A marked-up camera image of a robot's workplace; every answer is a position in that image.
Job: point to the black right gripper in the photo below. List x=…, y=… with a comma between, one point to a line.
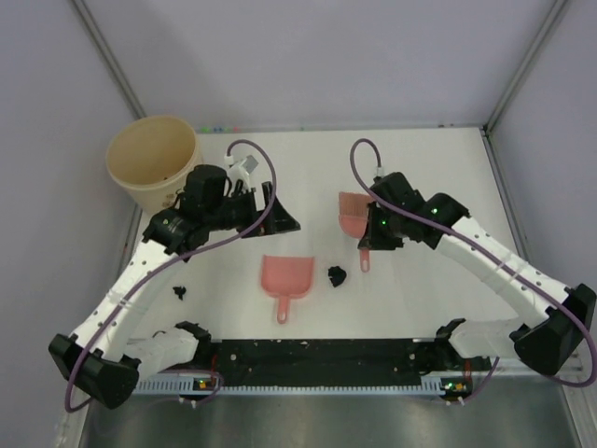
x=372, y=239

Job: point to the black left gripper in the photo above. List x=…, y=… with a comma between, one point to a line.
x=277, y=220

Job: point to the pink hand brush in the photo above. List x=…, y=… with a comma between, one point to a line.
x=353, y=213

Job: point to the pink dustpan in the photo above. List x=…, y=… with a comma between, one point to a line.
x=285, y=279

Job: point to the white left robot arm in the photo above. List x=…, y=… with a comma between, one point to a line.
x=99, y=357

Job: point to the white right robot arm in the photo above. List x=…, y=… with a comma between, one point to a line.
x=551, y=317

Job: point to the black paper scrap centre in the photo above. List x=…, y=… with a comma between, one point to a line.
x=336, y=276

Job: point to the black paper scrap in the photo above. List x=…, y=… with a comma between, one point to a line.
x=180, y=292
x=336, y=276

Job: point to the black paper scrap left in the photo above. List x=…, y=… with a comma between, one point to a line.
x=180, y=292

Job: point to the beige capybara bucket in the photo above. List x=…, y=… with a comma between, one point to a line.
x=150, y=160

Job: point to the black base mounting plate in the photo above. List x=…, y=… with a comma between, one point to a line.
x=327, y=362

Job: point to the grey slotted cable duct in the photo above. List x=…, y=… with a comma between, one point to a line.
x=195, y=386

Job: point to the right aluminium frame post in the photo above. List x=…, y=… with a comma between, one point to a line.
x=546, y=30

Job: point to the aluminium frame post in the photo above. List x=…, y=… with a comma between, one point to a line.
x=108, y=57
x=546, y=30

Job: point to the left aluminium frame post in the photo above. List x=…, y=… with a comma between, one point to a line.
x=108, y=57

